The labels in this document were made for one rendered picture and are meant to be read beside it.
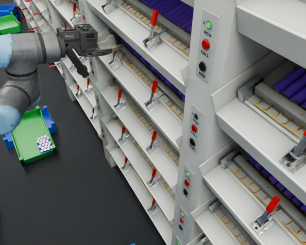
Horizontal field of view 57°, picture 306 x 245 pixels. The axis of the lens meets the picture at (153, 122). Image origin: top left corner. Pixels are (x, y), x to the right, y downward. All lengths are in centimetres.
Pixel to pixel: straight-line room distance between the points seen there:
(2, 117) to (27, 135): 104
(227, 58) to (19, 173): 146
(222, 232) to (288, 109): 43
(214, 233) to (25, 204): 106
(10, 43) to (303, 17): 71
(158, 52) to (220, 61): 25
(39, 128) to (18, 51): 104
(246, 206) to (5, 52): 71
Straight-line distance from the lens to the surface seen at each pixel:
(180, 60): 67
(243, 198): 66
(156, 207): 130
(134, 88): 92
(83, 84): 168
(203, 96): 56
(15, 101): 86
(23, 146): 184
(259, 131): 51
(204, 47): 51
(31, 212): 159
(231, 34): 47
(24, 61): 89
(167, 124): 79
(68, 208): 154
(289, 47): 41
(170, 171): 92
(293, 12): 42
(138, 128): 106
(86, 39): 92
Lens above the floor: 127
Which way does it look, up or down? 42 degrees down
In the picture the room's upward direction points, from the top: straight up
